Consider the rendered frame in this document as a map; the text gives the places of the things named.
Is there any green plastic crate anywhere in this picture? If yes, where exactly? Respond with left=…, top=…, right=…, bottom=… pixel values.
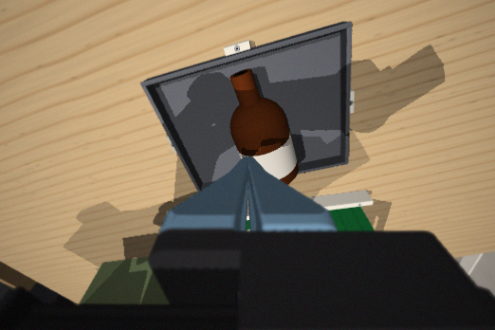
left=329, top=207, right=374, bottom=231

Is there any brown bottle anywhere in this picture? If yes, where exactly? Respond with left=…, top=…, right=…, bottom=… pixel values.
left=229, top=68, right=299, bottom=185

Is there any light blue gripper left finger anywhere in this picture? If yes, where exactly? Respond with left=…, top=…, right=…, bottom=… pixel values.
left=158, top=156, right=248, bottom=234

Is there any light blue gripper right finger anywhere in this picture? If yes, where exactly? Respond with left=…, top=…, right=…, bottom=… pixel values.
left=248, top=156, right=338, bottom=231

